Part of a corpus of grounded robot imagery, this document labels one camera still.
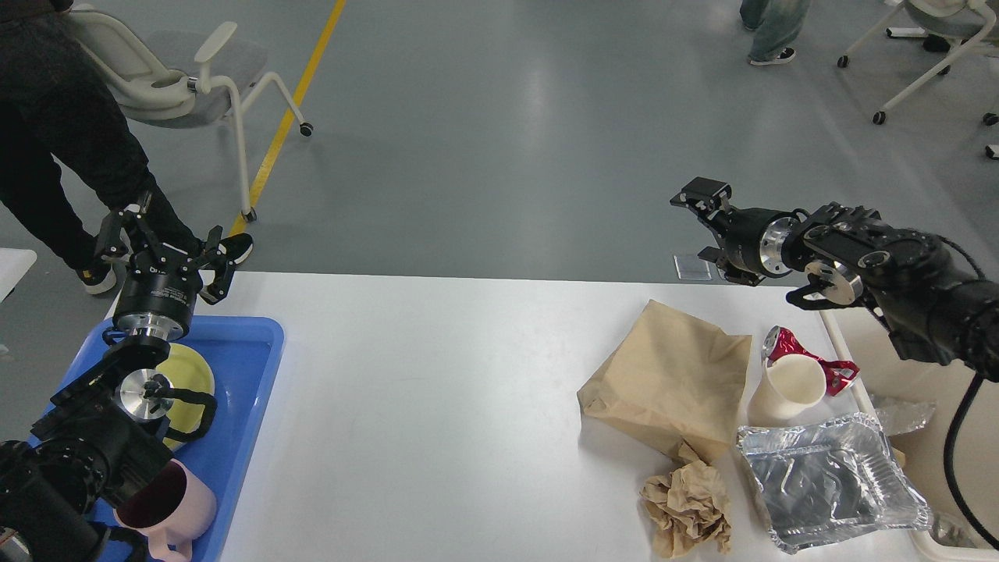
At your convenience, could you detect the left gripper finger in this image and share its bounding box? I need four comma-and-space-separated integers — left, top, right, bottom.
94, 191, 168, 270
184, 226, 236, 305

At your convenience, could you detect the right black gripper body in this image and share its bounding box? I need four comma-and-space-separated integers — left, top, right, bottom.
715, 207, 801, 279

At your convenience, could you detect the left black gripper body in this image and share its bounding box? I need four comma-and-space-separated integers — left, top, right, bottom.
113, 265, 200, 342

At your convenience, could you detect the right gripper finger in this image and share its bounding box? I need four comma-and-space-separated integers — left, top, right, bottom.
697, 247, 765, 286
670, 177, 734, 227

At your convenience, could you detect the yellow plate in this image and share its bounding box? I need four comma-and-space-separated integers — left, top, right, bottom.
156, 343, 215, 432

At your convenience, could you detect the brown paper bag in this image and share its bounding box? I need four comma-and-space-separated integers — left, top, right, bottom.
577, 300, 752, 463

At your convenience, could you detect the pink mug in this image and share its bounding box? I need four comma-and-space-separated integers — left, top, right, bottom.
113, 459, 217, 561

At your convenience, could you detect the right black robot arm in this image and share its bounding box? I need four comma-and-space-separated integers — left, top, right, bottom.
670, 177, 998, 547

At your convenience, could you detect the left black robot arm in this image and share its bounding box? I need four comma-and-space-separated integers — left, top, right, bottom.
1, 193, 236, 561

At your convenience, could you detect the floor socket plate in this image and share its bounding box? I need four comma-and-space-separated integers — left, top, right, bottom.
674, 254, 713, 282

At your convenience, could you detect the crushed red can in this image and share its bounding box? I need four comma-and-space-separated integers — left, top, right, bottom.
761, 325, 860, 397

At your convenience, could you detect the blue plastic tray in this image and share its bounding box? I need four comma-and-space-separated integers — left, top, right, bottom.
40, 316, 284, 561

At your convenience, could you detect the white paper cup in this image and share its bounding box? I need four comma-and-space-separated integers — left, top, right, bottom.
747, 354, 827, 427

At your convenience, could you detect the white office chair left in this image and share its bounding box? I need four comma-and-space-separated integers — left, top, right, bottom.
66, 4, 314, 222

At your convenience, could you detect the white office chair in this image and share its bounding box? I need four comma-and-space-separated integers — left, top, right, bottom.
66, 4, 314, 222
836, 1, 998, 125

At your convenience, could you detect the beige waste bin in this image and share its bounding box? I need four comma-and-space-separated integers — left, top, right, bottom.
821, 308, 998, 561

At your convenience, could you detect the person in black clothes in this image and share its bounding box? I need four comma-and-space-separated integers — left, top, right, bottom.
0, 0, 254, 296

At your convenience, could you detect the person in grey jeans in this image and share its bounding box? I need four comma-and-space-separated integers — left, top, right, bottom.
739, 1, 812, 66

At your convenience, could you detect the crumpled foil in bin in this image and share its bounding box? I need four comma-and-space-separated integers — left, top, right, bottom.
870, 394, 937, 436

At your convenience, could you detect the aluminium foil tray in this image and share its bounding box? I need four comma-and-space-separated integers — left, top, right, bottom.
735, 412, 933, 555

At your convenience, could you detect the crumpled brown paper ball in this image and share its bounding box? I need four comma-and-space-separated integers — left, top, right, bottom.
640, 443, 732, 559

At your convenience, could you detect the white office chair right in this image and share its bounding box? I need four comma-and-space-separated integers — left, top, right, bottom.
836, 1, 998, 125

